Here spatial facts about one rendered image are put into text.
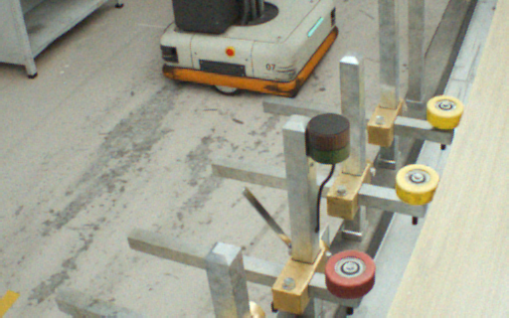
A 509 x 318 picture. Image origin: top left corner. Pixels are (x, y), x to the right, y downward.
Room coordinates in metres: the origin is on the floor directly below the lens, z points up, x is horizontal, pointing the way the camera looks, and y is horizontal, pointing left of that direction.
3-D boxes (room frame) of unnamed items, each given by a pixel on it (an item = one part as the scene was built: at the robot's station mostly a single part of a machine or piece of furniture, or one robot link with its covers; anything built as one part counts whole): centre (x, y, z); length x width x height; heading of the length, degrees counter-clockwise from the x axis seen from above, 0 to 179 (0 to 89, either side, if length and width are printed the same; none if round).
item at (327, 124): (0.85, -0.11, 1.03); 0.06 x 0.06 x 0.22; 62
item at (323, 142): (0.85, -0.11, 1.13); 0.06 x 0.06 x 0.02
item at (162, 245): (0.89, 0.05, 0.84); 0.43 x 0.03 x 0.04; 62
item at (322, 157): (0.85, -0.11, 1.10); 0.06 x 0.06 x 0.02
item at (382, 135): (1.29, -0.29, 0.84); 0.14 x 0.06 x 0.05; 152
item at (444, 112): (1.21, -0.40, 0.85); 0.08 x 0.08 x 0.11
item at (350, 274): (0.79, -0.13, 0.85); 0.08 x 0.08 x 0.11
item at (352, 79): (1.09, -0.18, 0.87); 0.04 x 0.04 x 0.48; 62
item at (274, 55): (3.11, -0.05, 0.16); 0.67 x 0.64 x 0.25; 62
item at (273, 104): (1.31, -0.23, 0.83); 0.43 x 0.03 x 0.04; 62
